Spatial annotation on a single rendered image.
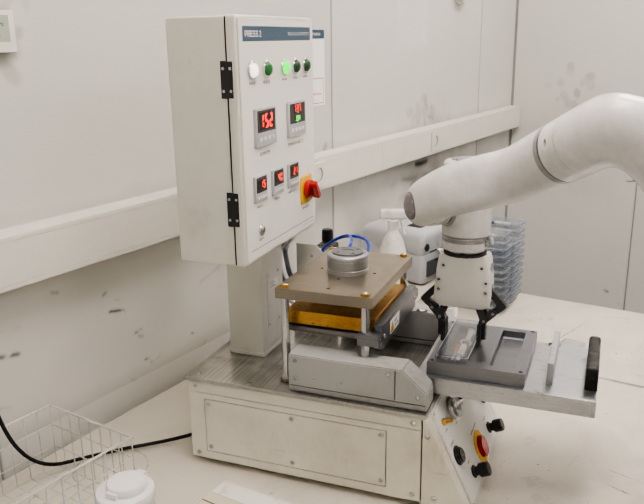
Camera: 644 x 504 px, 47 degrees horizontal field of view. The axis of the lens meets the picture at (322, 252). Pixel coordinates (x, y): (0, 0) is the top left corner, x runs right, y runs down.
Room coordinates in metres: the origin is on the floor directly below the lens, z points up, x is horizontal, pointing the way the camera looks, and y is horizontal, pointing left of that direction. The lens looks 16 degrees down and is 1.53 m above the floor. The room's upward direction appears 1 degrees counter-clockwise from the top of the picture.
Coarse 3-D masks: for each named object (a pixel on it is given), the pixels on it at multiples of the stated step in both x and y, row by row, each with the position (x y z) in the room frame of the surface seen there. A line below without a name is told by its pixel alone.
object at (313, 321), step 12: (396, 288) 1.37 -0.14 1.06; (384, 300) 1.30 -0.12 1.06; (300, 312) 1.25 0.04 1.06; (312, 312) 1.25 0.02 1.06; (324, 312) 1.24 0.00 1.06; (336, 312) 1.24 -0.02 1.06; (348, 312) 1.24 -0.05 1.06; (360, 312) 1.24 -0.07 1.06; (372, 312) 1.24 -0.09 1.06; (384, 312) 1.26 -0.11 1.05; (300, 324) 1.26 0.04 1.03; (312, 324) 1.25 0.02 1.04; (324, 324) 1.24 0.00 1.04; (336, 324) 1.23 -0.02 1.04; (348, 324) 1.22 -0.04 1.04; (360, 324) 1.21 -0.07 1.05; (372, 324) 1.21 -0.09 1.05; (348, 336) 1.22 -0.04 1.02
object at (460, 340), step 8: (456, 320) 1.34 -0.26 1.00; (464, 320) 1.33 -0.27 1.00; (472, 320) 1.33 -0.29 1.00; (456, 328) 1.29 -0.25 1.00; (464, 328) 1.29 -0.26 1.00; (472, 328) 1.29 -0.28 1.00; (448, 336) 1.26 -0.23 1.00; (456, 336) 1.26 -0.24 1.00; (464, 336) 1.26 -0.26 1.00; (472, 336) 1.25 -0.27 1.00; (448, 344) 1.22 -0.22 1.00; (456, 344) 1.22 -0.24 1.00; (464, 344) 1.22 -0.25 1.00; (472, 344) 1.22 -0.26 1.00; (440, 352) 1.19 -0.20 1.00; (448, 352) 1.18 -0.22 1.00; (456, 352) 1.18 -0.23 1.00; (464, 352) 1.18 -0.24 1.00
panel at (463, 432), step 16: (464, 400) 1.27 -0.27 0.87; (432, 416) 1.12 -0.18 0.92; (448, 416) 1.17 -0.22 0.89; (464, 416) 1.23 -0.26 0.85; (480, 416) 1.30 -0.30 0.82; (448, 432) 1.14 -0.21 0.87; (464, 432) 1.20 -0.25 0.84; (480, 432) 1.27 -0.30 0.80; (496, 432) 1.34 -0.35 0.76; (448, 448) 1.11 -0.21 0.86; (464, 448) 1.17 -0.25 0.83; (464, 464) 1.14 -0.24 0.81; (464, 480) 1.11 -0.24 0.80; (480, 480) 1.17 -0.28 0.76
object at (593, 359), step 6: (594, 336) 1.23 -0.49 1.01; (594, 342) 1.21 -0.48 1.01; (600, 342) 1.21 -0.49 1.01; (588, 348) 1.19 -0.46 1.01; (594, 348) 1.18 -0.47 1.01; (600, 348) 1.19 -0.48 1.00; (588, 354) 1.16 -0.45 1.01; (594, 354) 1.15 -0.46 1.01; (588, 360) 1.13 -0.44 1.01; (594, 360) 1.13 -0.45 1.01; (588, 366) 1.11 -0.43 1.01; (594, 366) 1.11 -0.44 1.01; (588, 372) 1.10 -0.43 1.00; (594, 372) 1.10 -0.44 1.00; (588, 378) 1.10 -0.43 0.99; (594, 378) 1.10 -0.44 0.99; (588, 384) 1.10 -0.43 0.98; (594, 384) 1.10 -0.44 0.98; (588, 390) 1.10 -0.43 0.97; (594, 390) 1.10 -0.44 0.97
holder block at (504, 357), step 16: (496, 336) 1.27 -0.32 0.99; (512, 336) 1.30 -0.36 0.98; (528, 336) 1.27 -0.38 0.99; (432, 352) 1.21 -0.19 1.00; (480, 352) 1.20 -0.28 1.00; (496, 352) 1.23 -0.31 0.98; (512, 352) 1.23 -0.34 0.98; (528, 352) 1.20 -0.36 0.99; (432, 368) 1.17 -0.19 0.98; (448, 368) 1.16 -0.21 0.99; (464, 368) 1.15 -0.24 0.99; (480, 368) 1.14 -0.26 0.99; (496, 368) 1.14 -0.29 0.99; (512, 368) 1.17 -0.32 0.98; (528, 368) 1.16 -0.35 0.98; (512, 384) 1.12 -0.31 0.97
